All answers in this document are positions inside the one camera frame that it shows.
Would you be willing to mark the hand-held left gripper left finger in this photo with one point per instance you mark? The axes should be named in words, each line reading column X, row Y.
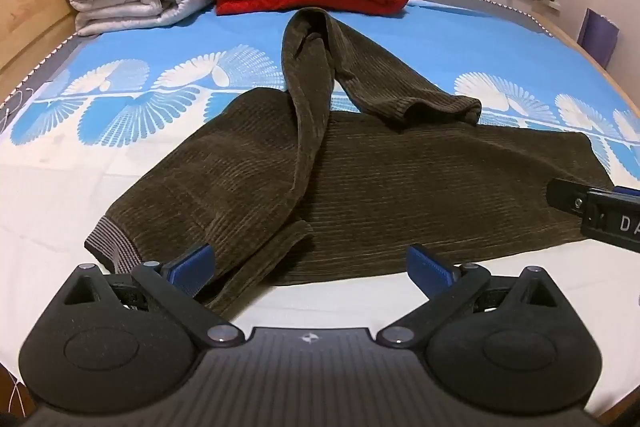
column 192, row 266

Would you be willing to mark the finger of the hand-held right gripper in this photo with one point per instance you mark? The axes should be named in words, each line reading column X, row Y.
column 565, row 196

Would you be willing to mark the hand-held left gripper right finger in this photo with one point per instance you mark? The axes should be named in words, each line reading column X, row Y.
column 429, row 268

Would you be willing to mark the blue white printed bed sheet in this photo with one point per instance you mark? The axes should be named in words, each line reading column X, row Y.
column 125, row 142

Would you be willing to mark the purple paper bag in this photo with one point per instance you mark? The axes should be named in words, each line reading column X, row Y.
column 599, row 38

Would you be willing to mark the white patterned folded quilt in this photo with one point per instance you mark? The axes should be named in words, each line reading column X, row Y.
column 140, row 4

